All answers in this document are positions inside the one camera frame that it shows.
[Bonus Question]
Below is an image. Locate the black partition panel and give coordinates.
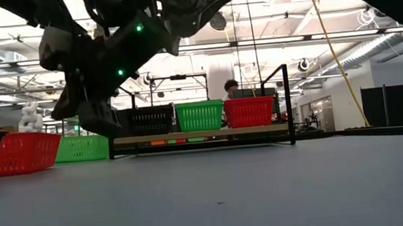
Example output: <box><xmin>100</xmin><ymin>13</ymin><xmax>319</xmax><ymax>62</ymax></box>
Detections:
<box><xmin>359</xmin><ymin>83</ymin><xmax>403</xmax><ymax>129</ymax></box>

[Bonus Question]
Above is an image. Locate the red plastic slotted basket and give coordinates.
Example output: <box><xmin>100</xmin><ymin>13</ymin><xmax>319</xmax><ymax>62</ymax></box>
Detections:
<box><xmin>223</xmin><ymin>95</ymin><xmax>275</xmax><ymax>104</ymax></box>
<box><xmin>223</xmin><ymin>98</ymin><xmax>277</xmax><ymax>130</ymax></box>
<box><xmin>0</xmin><ymin>128</ymin><xmax>66</xmax><ymax>178</ymax></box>

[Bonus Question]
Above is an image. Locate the white robot figure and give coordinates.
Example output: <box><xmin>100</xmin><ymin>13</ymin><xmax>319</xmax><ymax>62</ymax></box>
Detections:
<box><xmin>15</xmin><ymin>100</ymin><xmax>45</xmax><ymax>134</ymax></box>

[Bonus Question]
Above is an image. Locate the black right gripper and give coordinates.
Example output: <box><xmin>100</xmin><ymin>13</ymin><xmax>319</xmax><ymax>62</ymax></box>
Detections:
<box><xmin>43</xmin><ymin>15</ymin><xmax>188</xmax><ymax>144</ymax></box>

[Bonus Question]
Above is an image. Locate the long ceiling light rail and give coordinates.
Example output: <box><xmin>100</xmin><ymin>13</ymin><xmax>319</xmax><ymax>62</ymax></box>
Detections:
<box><xmin>0</xmin><ymin>26</ymin><xmax>403</xmax><ymax>70</ymax></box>

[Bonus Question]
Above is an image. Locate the person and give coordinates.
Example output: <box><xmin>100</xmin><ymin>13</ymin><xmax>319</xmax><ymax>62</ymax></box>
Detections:
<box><xmin>220</xmin><ymin>78</ymin><xmax>241</xmax><ymax>101</ymax></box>

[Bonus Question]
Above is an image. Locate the yellow hanging cable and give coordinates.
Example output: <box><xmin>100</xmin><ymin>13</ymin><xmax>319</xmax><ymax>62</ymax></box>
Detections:
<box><xmin>310</xmin><ymin>0</ymin><xmax>371</xmax><ymax>132</ymax></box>

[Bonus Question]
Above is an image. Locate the black table frame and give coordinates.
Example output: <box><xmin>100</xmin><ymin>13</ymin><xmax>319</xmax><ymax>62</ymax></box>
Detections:
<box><xmin>108</xmin><ymin>122</ymin><xmax>403</xmax><ymax>163</ymax></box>

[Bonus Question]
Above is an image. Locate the white round column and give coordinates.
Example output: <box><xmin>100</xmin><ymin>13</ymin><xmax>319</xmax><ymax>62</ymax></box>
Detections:
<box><xmin>205</xmin><ymin>59</ymin><xmax>238</xmax><ymax>102</ymax></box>

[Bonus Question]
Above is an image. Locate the wooden shelf with black frame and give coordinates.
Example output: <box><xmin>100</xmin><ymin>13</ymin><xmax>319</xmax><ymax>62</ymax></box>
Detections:
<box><xmin>102</xmin><ymin>63</ymin><xmax>297</xmax><ymax>161</ymax></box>

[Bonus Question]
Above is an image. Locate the green plastic slotted basket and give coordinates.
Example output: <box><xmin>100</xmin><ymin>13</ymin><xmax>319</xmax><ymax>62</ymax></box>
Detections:
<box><xmin>173</xmin><ymin>98</ymin><xmax>224</xmax><ymax>108</ymax></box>
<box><xmin>174</xmin><ymin>101</ymin><xmax>226</xmax><ymax>134</ymax></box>
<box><xmin>52</xmin><ymin>132</ymin><xmax>111</xmax><ymax>165</ymax></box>

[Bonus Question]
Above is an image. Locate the black hanging cable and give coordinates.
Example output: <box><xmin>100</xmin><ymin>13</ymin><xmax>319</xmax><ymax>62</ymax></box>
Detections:
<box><xmin>245</xmin><ymin>0</ymin><xmax>262</xmax><ymax>85</ymax></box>

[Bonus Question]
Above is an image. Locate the dark monitor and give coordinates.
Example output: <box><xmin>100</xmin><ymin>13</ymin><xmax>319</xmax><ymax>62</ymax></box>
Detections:
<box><xmin>231</xmin><ymin>85</ymin><xmax>278</xmax><ymax>101</ymax></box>

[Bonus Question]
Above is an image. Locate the white coiled cable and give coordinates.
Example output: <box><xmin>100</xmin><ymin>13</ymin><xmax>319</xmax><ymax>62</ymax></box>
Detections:
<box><xmin>355</xmin><ymin>8</ymin><xmax>377</xmax><ymax>31</ymax></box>

